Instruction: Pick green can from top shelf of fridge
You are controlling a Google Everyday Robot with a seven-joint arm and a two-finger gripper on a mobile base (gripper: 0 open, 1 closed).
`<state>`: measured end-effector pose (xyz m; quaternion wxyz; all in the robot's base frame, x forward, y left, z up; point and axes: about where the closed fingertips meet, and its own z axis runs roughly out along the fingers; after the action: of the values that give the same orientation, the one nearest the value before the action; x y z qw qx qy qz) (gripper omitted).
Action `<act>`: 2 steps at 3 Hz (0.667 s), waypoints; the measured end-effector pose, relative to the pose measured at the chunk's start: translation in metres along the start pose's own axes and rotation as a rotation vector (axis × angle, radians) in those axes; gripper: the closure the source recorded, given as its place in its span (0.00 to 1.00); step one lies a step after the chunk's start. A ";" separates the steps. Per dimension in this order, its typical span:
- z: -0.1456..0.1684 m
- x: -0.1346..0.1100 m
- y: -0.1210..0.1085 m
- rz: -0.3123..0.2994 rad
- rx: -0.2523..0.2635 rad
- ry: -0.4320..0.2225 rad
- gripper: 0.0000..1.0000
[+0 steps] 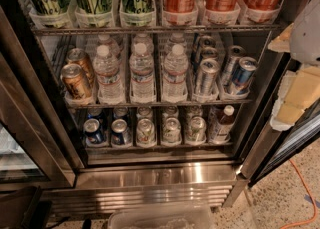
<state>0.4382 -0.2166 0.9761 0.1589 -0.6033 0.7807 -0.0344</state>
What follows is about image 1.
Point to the steel fridge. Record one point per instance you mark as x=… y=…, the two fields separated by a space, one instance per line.
x=81 y=180

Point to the gold can front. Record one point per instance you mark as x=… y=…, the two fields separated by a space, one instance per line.
x=76 y=81

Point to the silver blue can front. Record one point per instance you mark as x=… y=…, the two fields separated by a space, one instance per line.
x=206 y=76

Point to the silver blue can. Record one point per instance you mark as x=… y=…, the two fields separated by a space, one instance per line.
x=242 y=75
x=206 y=76

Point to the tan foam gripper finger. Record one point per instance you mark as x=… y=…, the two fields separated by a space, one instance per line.
x=281 y=43
x=297 y=92

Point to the blue pepsi can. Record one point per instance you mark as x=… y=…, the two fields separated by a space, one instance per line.
x=93 y=131
x=120 y=133

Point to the blue pepsi can left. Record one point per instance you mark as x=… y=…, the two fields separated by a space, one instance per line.
x=93 y=131

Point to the water bottle middle front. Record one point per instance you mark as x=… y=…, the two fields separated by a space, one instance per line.
x=142 y=74

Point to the water bottle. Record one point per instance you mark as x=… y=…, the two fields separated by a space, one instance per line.
x=175 y=69
x=107 y=70
x=142 y=74

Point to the water bottle left front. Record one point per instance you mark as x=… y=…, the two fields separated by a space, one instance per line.
x=107 y=70

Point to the water bottle right front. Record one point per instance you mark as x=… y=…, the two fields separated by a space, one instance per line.
x=175 y=69

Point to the white cap juice bottle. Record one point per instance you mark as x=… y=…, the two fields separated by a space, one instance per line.
x=222 y=124

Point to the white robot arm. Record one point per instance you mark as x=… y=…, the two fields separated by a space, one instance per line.
x=304 y=41

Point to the gold can rear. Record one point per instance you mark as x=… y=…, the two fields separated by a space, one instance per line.
x=80 y=57

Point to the silver green can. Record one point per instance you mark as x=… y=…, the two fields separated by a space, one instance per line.
x=196 y=129
x=171 y=130

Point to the clear plastic bin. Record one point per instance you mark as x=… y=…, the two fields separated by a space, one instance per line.
x=163 y=216

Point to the fridge door right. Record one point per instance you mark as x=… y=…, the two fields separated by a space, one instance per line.
x=272 y=148

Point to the gold can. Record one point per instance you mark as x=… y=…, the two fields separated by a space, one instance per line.
x=76 y=81
x=80 y=57

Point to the silver blue can right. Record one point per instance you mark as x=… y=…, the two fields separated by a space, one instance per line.
x=242 y=75

